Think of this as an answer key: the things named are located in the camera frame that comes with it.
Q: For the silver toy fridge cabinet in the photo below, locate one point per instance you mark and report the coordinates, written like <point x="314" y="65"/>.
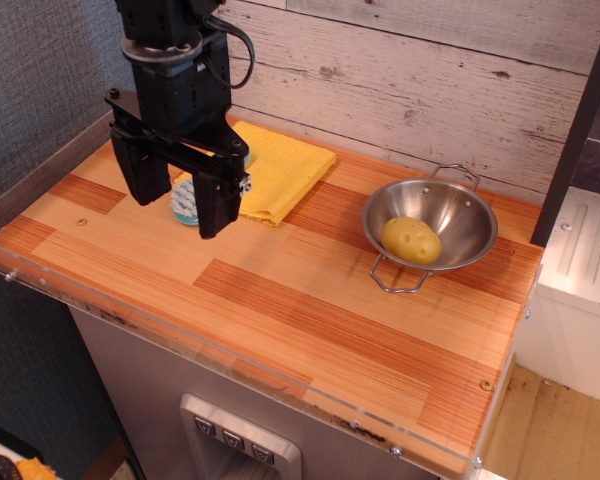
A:
<point x="147" y="383"/>

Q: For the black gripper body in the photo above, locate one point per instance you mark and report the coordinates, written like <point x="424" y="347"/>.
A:
<point x="179" y="104"/>

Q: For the blue brush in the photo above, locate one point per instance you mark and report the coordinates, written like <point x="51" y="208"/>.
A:
<point x="182" y="199"/>

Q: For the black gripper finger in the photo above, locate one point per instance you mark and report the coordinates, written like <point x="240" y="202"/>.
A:
<point x="217" y="202"/>
<point x="145" y="173"/>

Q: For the silver dispenser panel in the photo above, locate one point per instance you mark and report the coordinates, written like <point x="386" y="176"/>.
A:
<point x="237" y="440"/>

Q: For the yellow toy potato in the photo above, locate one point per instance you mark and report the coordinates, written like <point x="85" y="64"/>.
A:
<point x="411" y="240"/>

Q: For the white toy cabinet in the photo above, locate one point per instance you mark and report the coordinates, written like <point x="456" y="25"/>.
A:
<point x="559" y="336"/>

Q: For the dark post right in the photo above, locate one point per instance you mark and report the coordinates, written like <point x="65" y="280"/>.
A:
<point x="567" y="165"/>

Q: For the yellow folded cloth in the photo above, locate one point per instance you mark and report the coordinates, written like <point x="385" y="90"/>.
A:
<point x="283" y="170"/>

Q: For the orange object bottom left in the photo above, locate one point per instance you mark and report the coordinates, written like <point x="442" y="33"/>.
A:
<point x="26" y="469"/>

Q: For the clear acrylic table guard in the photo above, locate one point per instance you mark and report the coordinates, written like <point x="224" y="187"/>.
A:
<point x="304" y="322"/>

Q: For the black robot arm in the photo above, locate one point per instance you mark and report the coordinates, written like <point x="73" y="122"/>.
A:
<point x="161" y="22"/>

